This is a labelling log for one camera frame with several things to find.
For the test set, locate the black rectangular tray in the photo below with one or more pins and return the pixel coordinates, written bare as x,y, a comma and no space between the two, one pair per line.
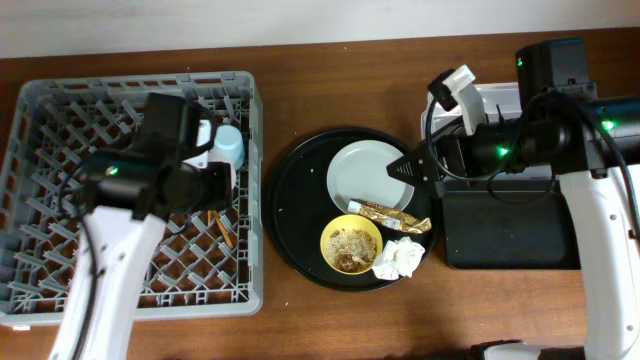
523,224

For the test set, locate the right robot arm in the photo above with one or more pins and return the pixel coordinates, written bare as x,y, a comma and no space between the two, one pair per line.
592,148

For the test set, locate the clear plastic bin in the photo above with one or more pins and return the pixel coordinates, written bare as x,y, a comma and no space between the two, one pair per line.
446,122

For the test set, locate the white tissue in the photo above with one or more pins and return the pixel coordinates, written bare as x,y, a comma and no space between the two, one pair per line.
399,258

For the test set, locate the yellow bowl with food scraps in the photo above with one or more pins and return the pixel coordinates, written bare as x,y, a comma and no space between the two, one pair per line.
349,244

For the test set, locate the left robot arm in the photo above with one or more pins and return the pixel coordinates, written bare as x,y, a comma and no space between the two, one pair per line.
179,161

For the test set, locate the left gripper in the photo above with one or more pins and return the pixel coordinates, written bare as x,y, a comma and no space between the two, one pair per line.
220,185

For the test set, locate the round black tray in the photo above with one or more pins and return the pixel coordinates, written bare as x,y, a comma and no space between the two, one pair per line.
296,206

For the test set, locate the blue plastic cup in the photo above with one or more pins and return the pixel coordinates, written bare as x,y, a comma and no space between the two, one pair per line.
228,146

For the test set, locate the grey dishwasher rack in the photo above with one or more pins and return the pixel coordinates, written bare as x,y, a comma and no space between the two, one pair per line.
193,273

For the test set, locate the gold snack wrapper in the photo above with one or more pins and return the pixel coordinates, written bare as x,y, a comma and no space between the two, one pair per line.
390,217

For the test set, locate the grey round plate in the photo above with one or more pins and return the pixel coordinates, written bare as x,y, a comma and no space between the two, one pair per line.
358,171

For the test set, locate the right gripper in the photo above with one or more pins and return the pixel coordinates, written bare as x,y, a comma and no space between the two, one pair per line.
431,163

